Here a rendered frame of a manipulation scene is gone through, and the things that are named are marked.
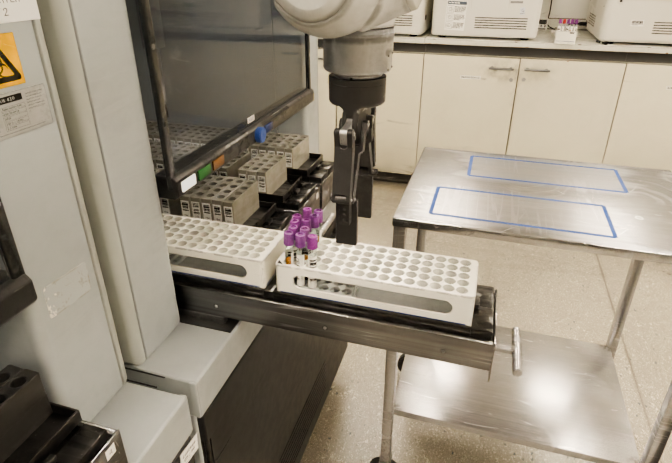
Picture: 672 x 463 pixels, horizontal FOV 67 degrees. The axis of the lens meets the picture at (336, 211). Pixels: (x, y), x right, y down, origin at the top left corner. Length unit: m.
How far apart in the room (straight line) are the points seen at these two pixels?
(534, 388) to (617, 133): 1.92
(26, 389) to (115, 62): 0.38
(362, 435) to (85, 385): 1.07
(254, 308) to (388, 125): 2.40
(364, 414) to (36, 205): 1.30
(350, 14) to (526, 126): 2.65
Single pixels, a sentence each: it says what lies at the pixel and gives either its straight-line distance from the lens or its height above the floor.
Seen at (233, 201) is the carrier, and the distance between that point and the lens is 0.95.
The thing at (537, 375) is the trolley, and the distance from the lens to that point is 1.52.
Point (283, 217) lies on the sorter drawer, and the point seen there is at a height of 0.82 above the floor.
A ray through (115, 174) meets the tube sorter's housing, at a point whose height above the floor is 1.04.
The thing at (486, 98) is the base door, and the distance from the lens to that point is 3.00.
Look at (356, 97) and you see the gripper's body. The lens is 0.65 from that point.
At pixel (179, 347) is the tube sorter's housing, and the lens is 0.85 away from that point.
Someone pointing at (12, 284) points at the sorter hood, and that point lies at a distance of 0.58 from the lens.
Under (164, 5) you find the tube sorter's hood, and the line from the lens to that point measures 0.75.
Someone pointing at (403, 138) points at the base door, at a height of 0.31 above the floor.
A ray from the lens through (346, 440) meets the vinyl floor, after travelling 1.65.
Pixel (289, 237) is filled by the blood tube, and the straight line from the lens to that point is 0.74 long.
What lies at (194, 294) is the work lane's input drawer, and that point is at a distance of 0.86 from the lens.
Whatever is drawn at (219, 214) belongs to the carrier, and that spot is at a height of 0.85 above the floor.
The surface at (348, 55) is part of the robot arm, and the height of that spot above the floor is 1.17.
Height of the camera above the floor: 1.28
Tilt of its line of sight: 26 degrees down
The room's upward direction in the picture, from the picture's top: straight up
